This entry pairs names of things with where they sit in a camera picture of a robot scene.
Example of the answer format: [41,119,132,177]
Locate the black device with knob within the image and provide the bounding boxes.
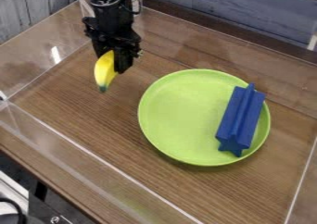
[28,193,94,224]

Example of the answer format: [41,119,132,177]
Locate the green round plate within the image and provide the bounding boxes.
[137,68,271,167]

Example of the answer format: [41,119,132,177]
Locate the black cable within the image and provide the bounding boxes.
[0,198,28,224]

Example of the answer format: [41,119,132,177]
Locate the clear acrylic enclosure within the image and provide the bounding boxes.
[0,1,317,224]

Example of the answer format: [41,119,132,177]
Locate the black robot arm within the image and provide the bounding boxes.
[81,0,141,73]

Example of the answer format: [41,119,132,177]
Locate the yellow toy banana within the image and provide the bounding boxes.
[93,50,117,93]

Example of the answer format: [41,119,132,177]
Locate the blue star-shaped block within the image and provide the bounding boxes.
[215,83,264,157]

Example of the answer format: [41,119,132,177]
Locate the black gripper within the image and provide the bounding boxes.
[81,2,141,74]

